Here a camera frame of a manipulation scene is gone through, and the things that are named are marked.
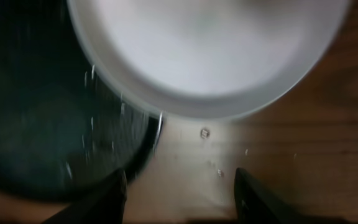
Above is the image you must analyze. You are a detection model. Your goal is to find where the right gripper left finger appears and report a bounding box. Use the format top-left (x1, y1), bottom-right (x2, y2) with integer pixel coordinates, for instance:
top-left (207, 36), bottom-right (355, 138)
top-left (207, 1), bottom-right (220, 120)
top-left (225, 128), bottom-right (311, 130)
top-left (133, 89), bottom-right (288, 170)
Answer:
top-left (44, 169), bottom-right (127, 224)

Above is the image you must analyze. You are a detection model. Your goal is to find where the white plate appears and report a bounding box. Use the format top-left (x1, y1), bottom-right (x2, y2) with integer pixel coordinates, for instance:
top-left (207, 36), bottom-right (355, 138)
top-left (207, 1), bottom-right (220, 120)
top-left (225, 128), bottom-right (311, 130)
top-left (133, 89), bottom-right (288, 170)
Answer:
top-left (68, 0), bottom-right (351, 119)

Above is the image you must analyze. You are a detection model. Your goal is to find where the round black tray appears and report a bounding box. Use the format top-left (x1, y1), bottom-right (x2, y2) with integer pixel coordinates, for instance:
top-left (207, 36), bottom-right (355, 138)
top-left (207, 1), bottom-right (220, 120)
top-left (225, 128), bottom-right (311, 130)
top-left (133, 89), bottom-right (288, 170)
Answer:
top-left (0, 1), bottom-right (163, 202)

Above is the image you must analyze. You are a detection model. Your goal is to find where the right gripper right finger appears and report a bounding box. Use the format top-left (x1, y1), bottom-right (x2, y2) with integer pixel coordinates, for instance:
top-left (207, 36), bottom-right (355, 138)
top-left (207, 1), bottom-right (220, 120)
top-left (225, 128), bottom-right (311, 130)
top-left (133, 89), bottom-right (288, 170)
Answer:
top-left (234, 168), bottom-right (310, 224)

